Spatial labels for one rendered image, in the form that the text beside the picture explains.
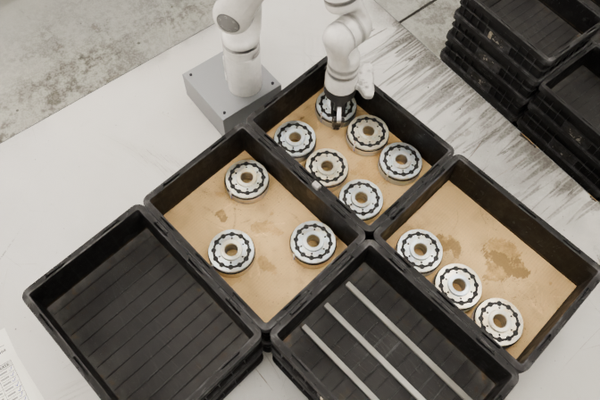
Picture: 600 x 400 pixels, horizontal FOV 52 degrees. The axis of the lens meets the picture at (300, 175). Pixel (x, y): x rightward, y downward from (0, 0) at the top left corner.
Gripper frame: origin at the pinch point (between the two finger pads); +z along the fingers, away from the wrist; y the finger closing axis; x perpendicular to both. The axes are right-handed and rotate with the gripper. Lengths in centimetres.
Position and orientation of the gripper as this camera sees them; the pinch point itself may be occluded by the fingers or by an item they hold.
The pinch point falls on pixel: (336, 116)
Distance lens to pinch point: 153.2
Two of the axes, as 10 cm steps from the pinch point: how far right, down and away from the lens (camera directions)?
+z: -0.2, 4.7, 8.8
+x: 10.0, 0.3, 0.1
